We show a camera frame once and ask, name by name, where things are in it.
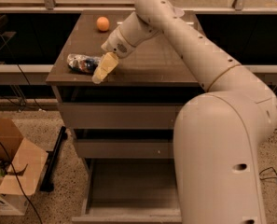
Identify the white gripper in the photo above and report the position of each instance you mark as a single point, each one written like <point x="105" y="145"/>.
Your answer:
<point x="117" y="45"/>

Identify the crushed redbull can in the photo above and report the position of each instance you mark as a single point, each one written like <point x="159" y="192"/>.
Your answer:
<point x="82" y="63"/>

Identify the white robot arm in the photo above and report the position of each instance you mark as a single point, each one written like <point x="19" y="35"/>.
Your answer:
<point x="216" y="134"/>

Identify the grey drawer cabinet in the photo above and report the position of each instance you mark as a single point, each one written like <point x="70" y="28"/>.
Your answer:
<point x="153" y="64"/>

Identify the grey top drawer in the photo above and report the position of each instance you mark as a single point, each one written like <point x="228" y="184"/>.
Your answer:
<point x="101" y="107"/>

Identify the grey middle drawer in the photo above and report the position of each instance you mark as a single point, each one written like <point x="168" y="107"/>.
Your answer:
<point x="124" y="143"/>

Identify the grey open bottom drawer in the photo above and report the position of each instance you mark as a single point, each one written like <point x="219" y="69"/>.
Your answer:
<point x="130" y="191"/>

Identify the orange fruit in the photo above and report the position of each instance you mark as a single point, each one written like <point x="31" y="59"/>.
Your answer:
<point x="103" y="24"/>

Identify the white bowl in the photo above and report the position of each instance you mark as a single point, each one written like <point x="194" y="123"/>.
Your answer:
<point x="178" y="12"/>

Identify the black metal floor bar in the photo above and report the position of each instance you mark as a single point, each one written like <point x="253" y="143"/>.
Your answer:
<point x="47" y="184"/>

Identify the cardboard box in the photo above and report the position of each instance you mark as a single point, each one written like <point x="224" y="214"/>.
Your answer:
<point x="21" y="165"/>

